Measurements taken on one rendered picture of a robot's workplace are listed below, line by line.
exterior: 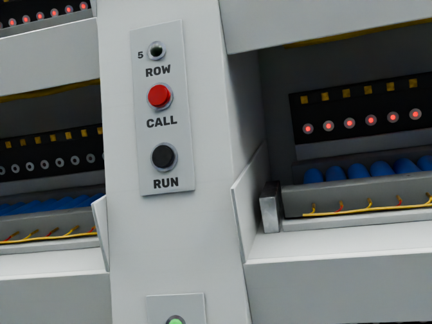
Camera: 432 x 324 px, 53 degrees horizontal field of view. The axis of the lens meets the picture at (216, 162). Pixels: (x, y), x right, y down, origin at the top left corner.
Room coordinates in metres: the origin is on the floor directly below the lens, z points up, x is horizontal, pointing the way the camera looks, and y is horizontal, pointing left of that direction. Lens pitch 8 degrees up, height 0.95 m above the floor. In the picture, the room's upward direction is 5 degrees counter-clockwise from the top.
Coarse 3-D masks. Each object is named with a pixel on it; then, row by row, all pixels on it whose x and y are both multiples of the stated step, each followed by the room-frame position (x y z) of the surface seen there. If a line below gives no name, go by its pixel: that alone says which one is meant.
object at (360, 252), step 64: (320, 128) 0.44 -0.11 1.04; (384, 128) 0.42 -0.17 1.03; (256, 192) 0.35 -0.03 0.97; (320, 192) 0.34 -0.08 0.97; (384, 192) 0.33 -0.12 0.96; (256, 256) 0.29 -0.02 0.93; (320, 256) 0.28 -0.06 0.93; (384, 256) 0.27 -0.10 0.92; (256, 320) 0.30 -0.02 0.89; (320, 320) 0.29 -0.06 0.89; (384, 320) 0.28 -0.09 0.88
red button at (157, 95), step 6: (150, 90) 0.29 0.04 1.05; (156, 90) 0.29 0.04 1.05; (162, 90) 0.29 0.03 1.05; (168, 90) 0.29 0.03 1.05; (150, 96) 0.29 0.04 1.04; (156, 96) 0.29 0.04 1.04; (162, 96) 0.29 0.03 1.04; (168, 96) 0.29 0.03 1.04; (150, 102) 0.29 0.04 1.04; (156, 102) 0.29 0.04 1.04; (162, 102) 0.29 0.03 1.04
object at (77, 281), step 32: (0, 192) 0.53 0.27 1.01; (96, 224) 0.30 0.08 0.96; (0, 256) 0.38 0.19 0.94; (32, 256) 0.37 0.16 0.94; (64, 256) 0.35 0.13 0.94; (96, 256) 0.34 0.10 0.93; (0, 288) 0.33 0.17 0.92; (32, 288) 0.33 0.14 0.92; (64, 288) 0.32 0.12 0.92; (96, 288) 0.32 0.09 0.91; (0, 320) 0.34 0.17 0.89; (32, 320) 0.34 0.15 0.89; (64, 320) 0.33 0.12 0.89; (96, 320) 0.32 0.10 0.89
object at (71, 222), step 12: (0, 216) 0.42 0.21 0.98; (12, 216) 0.42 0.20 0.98; (24, 216) 0.41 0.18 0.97; (36, 216) 0.40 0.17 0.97; (48, 216) 0.40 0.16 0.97; (60, 216) 0.39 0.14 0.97; (72, 216) 0.39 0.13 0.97; (84, 216) 0.39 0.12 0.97; (0, 228) 0.41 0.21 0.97; (12, 228) 0.41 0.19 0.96; (24, 228) 0.40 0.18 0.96; (36, 228) 0.40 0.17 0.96; (48, 228) 0.40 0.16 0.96; (60, 228) 0.40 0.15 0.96; (72, 228) 0.38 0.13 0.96; (84, 228) 0.39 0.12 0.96; (0, 240) 0.41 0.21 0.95; (12, 240) 0.41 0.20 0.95; (24, 240) 0.39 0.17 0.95
